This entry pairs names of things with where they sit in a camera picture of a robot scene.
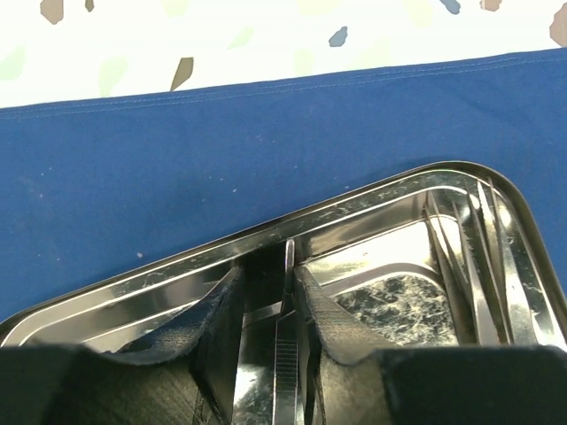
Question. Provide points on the blue surgical cloth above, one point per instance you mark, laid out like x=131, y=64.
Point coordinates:
x=92, y=189

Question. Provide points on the steel scalpel handle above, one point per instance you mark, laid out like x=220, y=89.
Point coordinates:
x=286, y=370

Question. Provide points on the steel tweezers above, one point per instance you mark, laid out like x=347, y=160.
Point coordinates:
x=479, y=281
x=514, y=308

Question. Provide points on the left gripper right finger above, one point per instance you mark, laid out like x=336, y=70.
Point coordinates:
x=349, y=374

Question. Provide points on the steel instrument tray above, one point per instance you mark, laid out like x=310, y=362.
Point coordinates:
x=369, y=250

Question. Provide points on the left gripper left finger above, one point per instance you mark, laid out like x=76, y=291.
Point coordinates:
x=183, y=372

